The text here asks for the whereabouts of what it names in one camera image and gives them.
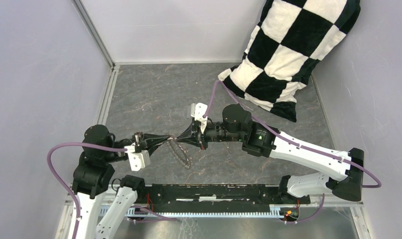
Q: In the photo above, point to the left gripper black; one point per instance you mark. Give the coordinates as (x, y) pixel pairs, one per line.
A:
(150, 141)

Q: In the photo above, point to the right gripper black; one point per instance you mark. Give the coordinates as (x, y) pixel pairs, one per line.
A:
(199, 139)

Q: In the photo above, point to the metal disc with key rings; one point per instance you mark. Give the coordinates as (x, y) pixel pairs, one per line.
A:
(179, 152)

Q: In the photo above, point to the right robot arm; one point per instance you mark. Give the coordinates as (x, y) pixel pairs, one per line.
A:
(337, 172)

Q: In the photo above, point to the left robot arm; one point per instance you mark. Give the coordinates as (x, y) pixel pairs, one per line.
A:
(92, 177)

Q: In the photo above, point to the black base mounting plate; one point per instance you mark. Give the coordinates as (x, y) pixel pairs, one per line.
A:
(215, 207)

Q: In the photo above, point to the black and white checkered pillow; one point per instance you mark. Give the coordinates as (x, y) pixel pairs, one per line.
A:
(286, 45)

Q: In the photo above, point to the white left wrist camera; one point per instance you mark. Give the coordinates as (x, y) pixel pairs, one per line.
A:
(137, 160)

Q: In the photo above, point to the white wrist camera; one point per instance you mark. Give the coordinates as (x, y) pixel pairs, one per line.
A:
(197, 111)
(137, 160)

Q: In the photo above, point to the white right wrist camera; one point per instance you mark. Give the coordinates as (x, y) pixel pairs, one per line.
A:
(197, 111)

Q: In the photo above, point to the white slotted cable duct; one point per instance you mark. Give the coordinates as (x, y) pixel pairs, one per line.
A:
(272, 213)

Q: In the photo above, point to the aluminium corner post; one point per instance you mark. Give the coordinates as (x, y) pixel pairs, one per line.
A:
(79, 5)

